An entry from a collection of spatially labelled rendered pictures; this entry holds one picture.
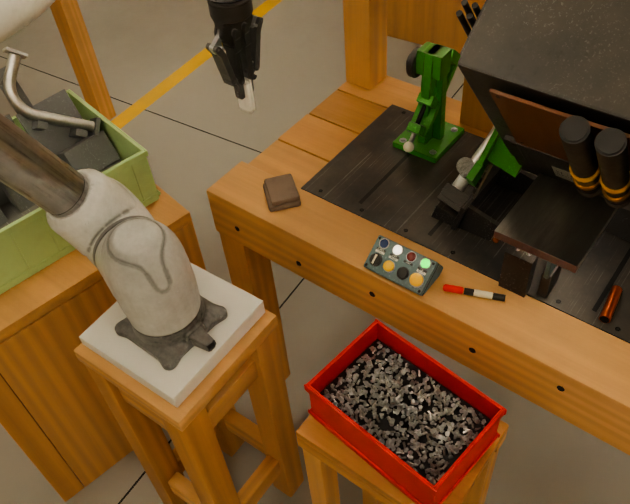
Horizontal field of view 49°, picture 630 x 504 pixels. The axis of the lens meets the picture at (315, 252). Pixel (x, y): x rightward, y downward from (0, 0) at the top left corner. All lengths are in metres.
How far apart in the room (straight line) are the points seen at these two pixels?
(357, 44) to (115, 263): 1.03
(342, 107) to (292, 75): 1.80
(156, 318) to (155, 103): 2.49
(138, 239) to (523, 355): 0.78
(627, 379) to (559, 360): 0.13
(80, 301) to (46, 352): 0.16
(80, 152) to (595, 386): 1.40
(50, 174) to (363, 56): 1.02
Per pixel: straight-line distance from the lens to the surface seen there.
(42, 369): 1.95
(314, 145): 1.90
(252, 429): 2.10
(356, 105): 2.04
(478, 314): 1.48
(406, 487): 1.34
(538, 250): 1.30
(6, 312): 1.83
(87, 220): 1.43
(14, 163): 1.34
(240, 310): 1.51
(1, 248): 1.80
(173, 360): 1.45
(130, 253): 1.31
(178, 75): 3.96
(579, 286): 1.57
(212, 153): 3.36
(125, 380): 1.52
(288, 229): 1.64
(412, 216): 1.66
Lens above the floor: 2.06
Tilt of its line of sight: 47 degrees down
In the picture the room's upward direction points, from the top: 6 degrees counter-clockwise
